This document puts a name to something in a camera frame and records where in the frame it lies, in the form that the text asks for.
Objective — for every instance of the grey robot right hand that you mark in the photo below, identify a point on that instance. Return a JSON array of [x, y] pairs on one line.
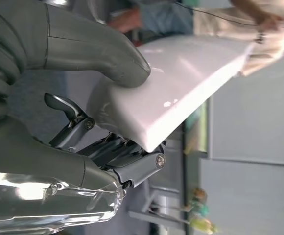
[[46, 168]]

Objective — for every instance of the person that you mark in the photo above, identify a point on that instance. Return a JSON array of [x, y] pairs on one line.
[[166, 18]]

